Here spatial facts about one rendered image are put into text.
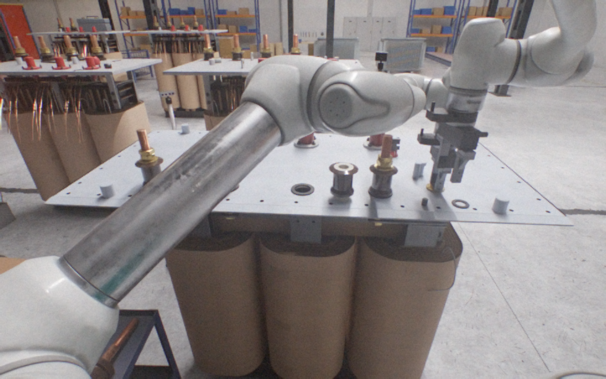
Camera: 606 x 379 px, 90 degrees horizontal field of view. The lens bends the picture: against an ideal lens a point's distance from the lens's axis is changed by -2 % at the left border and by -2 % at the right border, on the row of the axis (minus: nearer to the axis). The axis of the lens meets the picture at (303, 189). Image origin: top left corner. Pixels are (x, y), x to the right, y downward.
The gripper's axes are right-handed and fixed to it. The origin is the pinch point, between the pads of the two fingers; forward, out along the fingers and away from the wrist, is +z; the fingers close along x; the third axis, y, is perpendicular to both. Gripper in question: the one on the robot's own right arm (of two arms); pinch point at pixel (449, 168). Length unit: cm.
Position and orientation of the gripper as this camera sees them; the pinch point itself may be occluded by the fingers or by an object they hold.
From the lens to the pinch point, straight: 98.8
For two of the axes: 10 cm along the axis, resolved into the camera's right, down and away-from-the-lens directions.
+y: 10.0, -0.3, 0.5
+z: 0.0, 8.8, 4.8
